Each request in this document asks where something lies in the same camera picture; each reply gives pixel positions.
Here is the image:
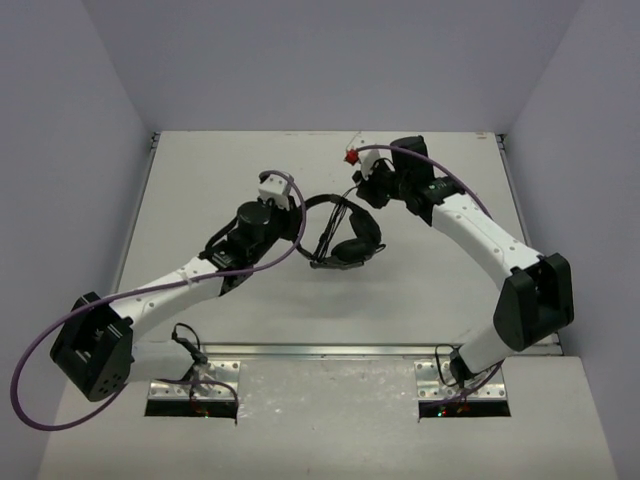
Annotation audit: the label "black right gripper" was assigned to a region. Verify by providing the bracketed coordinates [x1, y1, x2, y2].
[354, 156, 411, 210]

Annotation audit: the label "black headphones with cord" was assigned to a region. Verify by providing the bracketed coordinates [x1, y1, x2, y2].
[296, 188, 386, 270]

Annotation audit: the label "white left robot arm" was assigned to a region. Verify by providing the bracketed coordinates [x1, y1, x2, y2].
[50, 200, 303, 402]

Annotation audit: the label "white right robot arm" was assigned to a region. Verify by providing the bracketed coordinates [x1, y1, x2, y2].
[344, 135, 575, 388]

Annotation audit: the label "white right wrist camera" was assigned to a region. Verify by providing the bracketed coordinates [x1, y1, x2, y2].
[344, 148, 383, 180]

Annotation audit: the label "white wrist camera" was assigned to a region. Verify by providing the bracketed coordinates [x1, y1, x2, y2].
[258, 171, 293, 210]
[344, 148, 383, 180]

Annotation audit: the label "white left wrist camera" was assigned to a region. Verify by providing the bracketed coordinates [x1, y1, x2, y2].
[258, 171, 293, 210]

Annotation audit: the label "aluminium table edge rail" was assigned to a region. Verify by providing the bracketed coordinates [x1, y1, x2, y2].
[129, 341, 564, 357]

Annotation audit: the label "thin black base wire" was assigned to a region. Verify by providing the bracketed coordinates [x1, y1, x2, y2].
[171, 322, 209, 366]

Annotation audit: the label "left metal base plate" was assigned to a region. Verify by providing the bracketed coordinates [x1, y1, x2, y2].
[147, 360, 241, 402]

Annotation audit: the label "metal base plate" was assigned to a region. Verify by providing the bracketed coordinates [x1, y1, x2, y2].
[147, 360, 241, 402]
[414, 357, 507, 402]

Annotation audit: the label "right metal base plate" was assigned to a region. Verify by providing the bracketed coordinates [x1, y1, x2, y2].
[414, 357, 507, 402]

